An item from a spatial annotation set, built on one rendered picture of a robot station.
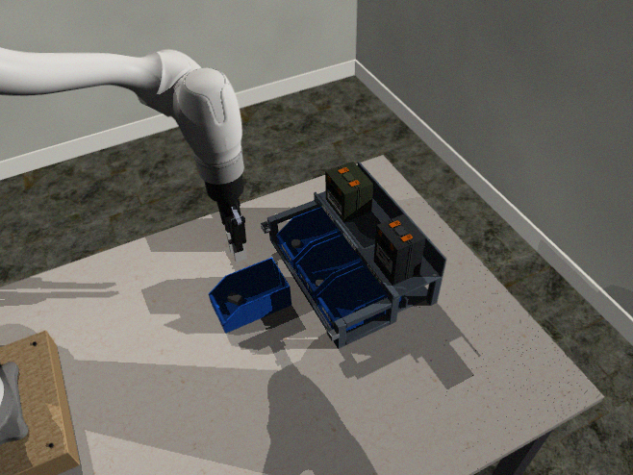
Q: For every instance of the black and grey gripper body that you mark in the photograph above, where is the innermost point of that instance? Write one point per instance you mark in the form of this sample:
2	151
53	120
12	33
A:
228	193

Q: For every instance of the black case with orange latches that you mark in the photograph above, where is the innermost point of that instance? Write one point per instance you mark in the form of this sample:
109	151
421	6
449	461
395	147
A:
398	249

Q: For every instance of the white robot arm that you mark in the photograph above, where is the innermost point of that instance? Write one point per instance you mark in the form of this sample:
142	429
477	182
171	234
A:
206	110

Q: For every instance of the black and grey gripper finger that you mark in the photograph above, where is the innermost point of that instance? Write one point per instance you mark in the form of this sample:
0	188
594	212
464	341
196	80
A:
238	236
224	222

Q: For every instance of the grey metal shelf rack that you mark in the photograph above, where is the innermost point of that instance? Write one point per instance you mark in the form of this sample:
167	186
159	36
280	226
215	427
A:
360	233

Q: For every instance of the dark green case with handle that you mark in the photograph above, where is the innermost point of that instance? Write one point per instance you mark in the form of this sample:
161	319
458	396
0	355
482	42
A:
348	191

